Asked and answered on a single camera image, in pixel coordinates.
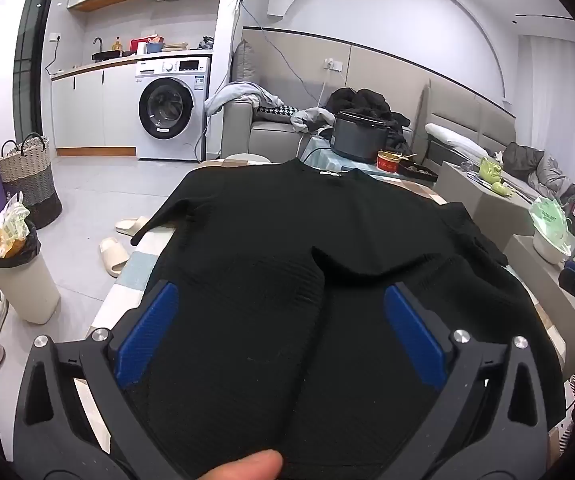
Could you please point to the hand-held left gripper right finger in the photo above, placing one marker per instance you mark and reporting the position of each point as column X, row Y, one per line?
column 412, row 330

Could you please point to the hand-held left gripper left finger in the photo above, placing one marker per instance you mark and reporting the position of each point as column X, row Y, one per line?
column 147, row 330

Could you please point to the black knit sweater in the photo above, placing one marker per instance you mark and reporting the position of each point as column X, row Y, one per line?
column 287, row 220

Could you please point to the grey clothes heap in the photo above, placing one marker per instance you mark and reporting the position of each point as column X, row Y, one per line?
column 542, row 170

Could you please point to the person's left hand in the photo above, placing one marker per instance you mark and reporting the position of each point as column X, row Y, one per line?
column 247, row 466

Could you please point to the white bowl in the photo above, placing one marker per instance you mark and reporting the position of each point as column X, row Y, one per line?
column 552, row 250

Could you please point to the large grey side table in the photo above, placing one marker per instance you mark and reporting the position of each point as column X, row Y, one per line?
column 542, row 290

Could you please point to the checkered table cloth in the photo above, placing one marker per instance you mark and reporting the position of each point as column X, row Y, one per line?
column 132, row 270

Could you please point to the green plastic bag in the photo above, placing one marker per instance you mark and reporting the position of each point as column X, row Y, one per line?
column 547, row 217

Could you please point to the cream slipper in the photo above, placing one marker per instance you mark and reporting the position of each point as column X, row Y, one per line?
column 132, row 225
column 113, row 257

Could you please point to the small grey side table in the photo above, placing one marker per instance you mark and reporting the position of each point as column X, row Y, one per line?
column 487, row 210

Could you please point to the small green plush toy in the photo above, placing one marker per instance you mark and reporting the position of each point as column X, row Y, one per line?
column 501, row 190

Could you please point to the white trash bin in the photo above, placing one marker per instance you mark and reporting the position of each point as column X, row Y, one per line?
column 24, row 290

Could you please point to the large green plush toy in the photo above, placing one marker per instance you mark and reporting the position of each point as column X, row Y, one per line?
column 490, row 170

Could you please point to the dark food tray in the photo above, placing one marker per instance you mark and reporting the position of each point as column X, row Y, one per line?
column 420, row 171

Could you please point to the crumpled snack wrappers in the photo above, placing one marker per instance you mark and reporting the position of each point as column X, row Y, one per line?
column 9, row 230

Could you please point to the white pillow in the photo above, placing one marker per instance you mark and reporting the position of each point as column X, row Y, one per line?
column 457, row 137

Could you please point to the white curtain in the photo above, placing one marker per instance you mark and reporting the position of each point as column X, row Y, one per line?
column 557, row 90

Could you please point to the woven laundry basket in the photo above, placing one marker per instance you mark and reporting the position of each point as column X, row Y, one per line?
column 29, row 180

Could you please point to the dark grey cooker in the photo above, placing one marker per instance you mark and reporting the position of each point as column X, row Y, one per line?
column 357, row 140

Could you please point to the round white stool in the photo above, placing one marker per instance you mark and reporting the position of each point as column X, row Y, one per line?
column 250, row 157

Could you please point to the light blue table cover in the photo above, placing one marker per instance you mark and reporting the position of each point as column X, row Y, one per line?
column 317, row 152

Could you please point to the grey sofa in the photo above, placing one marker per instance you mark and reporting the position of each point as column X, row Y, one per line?
column 267, row 140

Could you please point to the white kitchen base cabinet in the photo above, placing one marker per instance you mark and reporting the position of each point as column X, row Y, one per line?
column 82, row 110

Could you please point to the grey white cloth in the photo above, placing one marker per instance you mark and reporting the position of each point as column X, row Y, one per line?
column 312, row 117

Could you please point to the black jacket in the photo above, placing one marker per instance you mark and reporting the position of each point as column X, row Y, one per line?
column 362, row 100

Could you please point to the light grey hoodie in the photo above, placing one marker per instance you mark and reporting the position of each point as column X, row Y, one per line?
column 237, row 92

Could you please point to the houndstooth cushion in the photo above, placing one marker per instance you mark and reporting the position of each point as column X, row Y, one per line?
column 277, row 109

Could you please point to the white washing machine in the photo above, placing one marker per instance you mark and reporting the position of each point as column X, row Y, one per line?
column 172, row 67

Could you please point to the red box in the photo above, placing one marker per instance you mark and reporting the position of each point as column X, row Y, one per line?
column 140, row 44

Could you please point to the black kitchen faucet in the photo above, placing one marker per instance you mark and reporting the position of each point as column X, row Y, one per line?
column 98, row 42

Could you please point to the dark glass door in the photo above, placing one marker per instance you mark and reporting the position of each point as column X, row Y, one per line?
column 29, row 60

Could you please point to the white wall socket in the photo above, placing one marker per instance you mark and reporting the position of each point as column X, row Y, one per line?
column 333, row 65
column 54, row 37

